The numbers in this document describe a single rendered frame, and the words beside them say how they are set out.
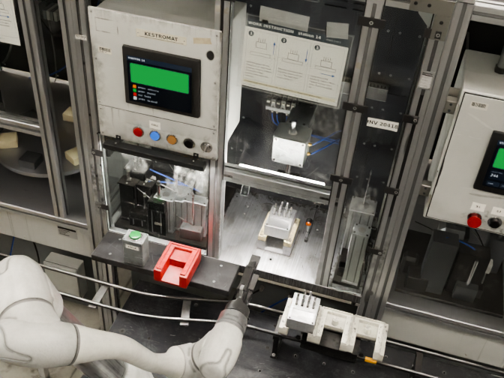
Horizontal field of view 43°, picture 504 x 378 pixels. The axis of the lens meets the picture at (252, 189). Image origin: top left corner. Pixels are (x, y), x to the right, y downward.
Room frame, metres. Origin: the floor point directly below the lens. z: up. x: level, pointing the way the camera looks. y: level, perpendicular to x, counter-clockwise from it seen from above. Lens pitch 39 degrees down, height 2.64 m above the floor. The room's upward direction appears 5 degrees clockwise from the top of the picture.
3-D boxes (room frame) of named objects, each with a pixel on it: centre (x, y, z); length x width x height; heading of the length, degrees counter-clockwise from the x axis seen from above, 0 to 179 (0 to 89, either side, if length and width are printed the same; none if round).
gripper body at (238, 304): (1.30, 0.01, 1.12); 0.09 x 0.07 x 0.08; 167
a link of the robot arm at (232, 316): (1.23, 0.03, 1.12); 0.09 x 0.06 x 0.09; 77
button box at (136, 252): (1.68, 0.40, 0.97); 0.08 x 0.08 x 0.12; 77
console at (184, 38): (1.86, 0.30, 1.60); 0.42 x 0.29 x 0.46; 77
